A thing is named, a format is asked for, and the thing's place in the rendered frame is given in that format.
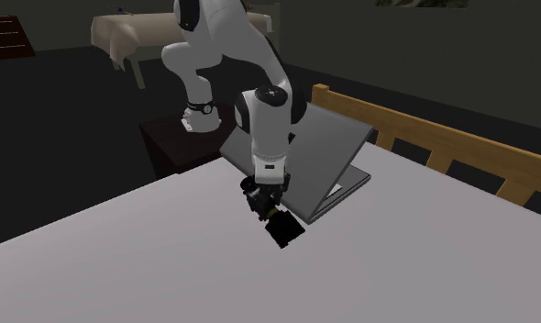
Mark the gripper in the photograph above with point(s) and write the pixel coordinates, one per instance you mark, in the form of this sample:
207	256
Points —
262	197

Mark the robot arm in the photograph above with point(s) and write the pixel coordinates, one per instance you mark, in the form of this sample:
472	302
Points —
266	134

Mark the black box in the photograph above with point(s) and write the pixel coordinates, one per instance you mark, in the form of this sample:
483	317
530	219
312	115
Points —
284	230

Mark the grey laptop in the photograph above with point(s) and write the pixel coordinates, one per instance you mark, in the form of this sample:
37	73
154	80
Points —
317	156

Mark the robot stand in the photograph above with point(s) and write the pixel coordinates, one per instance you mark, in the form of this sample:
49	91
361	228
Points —
172	145

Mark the wooden bed with white mattress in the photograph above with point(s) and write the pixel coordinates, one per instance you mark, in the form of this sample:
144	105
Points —
386	259

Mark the table with beige cloth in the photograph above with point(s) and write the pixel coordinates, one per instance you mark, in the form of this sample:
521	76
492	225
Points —
150	29

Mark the dark wooden cabinet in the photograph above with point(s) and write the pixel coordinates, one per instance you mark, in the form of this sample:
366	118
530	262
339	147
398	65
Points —
6	38

